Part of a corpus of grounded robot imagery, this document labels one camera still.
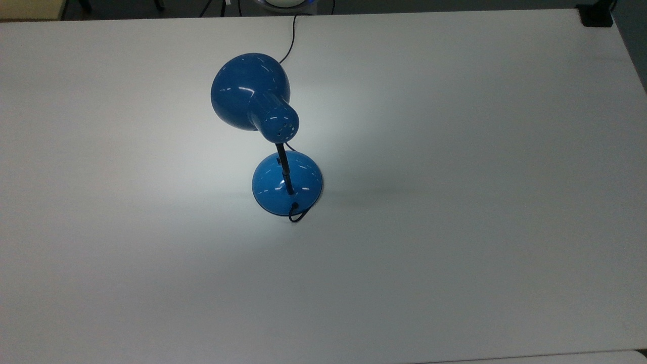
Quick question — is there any blue gooseneck desk lamp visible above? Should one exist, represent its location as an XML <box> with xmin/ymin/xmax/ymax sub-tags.
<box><xmin>210</xmin><ymin>53</ymin><xmax>324</xmax><ymax>218</ymax></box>

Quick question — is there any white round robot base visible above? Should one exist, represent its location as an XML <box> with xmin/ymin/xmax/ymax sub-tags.
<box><xmin>255</xmin><ymin>0</ymin><xmax>317</xmax><ymax>12</ymax></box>

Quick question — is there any beige wooden panel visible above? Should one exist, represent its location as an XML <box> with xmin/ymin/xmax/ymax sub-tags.
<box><xmin>0</xmin><ymin>0</ymin><xmax>68</xmax><ymax>21</ymax></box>

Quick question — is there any black lamp power cable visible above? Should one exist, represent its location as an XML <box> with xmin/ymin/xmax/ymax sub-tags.
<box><xmin>279</xmin><ymin>14</ymin><xmax>310</xmax><ymax>223</ymax></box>

